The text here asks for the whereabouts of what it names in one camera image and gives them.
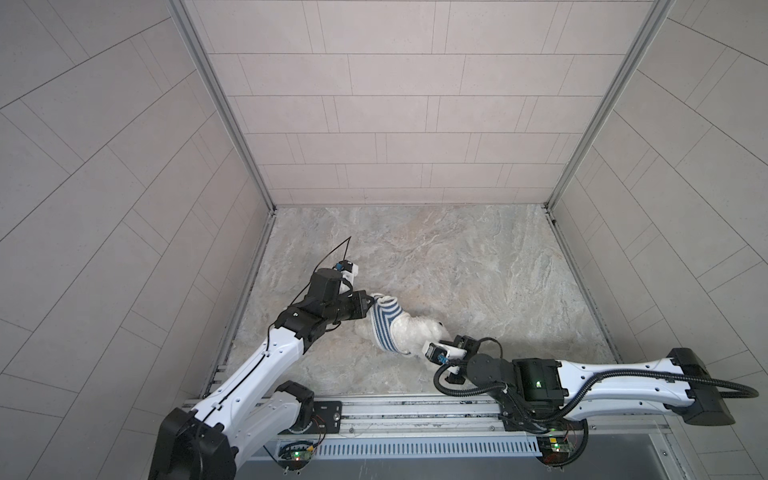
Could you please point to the right green circuit board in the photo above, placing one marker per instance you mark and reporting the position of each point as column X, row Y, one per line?
column 555, row 450

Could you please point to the white teddy bear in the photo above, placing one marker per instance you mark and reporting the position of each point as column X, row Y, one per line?
column 412, row 332

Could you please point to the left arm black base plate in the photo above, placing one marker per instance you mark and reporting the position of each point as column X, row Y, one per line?
column 325, row 418

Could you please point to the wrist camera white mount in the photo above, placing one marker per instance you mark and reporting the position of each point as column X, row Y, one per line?
column 348, row 271
column 441, row 353

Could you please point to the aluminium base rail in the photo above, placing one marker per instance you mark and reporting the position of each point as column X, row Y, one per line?
column 367, row 416

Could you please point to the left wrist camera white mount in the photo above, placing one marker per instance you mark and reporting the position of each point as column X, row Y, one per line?
column 348, row 271

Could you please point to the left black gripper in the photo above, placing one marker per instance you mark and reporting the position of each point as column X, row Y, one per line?
column 358, row 310

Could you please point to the blue white striped sweater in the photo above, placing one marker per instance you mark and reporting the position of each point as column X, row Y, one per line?
column 384, row 313

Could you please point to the left green circuit board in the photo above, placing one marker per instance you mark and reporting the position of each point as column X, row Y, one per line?
column 296, row 455

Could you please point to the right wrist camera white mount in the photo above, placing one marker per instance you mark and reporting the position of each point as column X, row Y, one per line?
column 441, row 353

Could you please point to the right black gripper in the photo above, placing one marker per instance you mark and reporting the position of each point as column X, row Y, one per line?
column 464, row 345

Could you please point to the right corner aluminium profile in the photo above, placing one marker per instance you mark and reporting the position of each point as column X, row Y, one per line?
column 647, row 32

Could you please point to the left corner aluminium profile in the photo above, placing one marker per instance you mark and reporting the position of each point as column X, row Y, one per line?
column 192, row 40

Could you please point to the green circuit board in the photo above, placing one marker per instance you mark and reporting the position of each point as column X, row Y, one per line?
column 555, row 450
column 296, row 455

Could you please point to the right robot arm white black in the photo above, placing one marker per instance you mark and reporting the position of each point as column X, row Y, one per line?
column 538, row 395

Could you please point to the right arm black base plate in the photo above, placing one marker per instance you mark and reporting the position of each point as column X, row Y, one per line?
column 531, row 419

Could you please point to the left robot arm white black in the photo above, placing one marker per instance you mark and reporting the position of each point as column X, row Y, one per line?
column 292, row 335

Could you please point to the corner aluminium profile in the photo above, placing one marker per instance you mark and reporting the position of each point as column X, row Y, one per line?
column 647, row 32
column 192, row 40

